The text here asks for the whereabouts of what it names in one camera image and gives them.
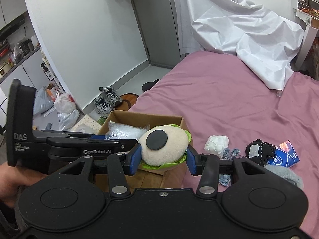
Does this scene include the grey door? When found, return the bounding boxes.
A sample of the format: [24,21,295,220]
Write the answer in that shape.
[131,0,185,69]

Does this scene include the white draped sheet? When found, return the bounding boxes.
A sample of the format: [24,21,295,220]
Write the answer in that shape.
[174,0,304,91]

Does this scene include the white soft wad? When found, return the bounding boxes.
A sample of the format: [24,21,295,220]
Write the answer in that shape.
[204,135,229,159]

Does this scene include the blue denim bunny plush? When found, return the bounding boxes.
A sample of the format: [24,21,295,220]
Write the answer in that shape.
[218,147,241,187]

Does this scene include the cream burger plush toy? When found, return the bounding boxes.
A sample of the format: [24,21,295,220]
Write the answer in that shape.
[138,124,192,171]

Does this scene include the brown cardboard box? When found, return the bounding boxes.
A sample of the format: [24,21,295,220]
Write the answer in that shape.
[94,110,191,189]

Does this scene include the grey sneaker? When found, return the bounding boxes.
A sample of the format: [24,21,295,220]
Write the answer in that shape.
[94,96,114,118]
[99,86,123,108]

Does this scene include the pink bed sheet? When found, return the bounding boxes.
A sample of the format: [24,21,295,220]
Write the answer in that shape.
[131,51,318,238]

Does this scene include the clear bubble wrap bag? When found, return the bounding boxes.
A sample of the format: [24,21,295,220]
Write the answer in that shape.
[105,121,150,140]

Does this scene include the black slipper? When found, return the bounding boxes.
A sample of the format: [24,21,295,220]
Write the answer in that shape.
[142,79,159,92]

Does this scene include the white red plastic bag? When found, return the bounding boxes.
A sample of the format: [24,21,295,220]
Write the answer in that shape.
[53,91,76,114]

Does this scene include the grey sneaker near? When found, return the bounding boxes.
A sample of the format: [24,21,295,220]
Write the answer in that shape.
[94,96,114,118]

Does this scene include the grey sneaker far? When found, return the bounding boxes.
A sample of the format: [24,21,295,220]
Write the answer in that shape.
[99,86,123,108]

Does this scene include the black studded soft pouch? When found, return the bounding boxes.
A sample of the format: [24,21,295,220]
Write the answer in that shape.
[245,139,276,166]

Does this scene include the person's left hand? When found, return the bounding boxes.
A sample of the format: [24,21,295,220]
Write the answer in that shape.
[0,162,47,208]

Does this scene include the blue tissue pack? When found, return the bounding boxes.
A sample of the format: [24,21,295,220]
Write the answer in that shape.
[268,140,299,168]

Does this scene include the grey plastic bag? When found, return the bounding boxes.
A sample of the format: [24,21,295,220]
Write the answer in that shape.
[33,86,53,116]

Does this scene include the white desk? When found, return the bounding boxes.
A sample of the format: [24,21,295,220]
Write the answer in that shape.
[295,9,318,70]

